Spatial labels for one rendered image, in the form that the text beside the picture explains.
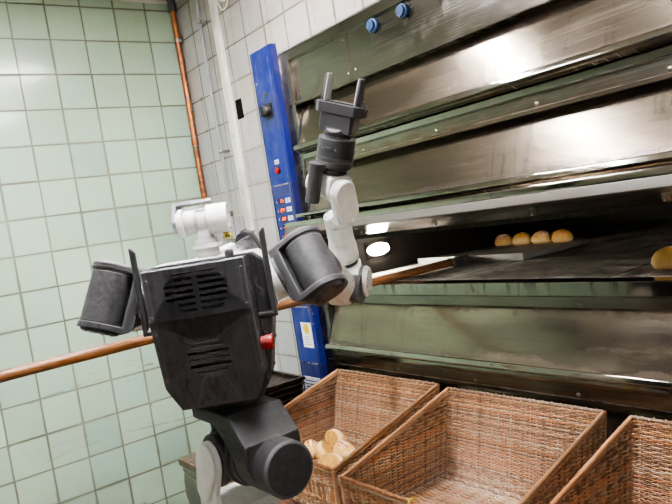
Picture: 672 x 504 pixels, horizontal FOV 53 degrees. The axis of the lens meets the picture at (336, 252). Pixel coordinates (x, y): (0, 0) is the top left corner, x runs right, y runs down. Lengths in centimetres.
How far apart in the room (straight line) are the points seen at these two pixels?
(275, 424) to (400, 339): 102
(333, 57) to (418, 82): 45
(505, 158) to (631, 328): 55
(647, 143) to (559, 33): 37
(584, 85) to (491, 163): 34
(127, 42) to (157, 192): 71
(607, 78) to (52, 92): 234
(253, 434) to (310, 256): 38
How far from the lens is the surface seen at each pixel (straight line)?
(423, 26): 218
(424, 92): 214
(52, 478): 328
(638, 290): 178
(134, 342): 194
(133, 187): 331
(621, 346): 184
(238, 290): 130
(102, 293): 150
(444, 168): 210
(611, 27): 177
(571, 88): 182
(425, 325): 229
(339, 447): 249
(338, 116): 156
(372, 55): 235
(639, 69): 173
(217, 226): 148
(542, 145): 188
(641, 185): 156
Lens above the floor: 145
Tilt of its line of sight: 3 degrees down
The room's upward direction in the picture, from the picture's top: 9 degrees counter-clockwise
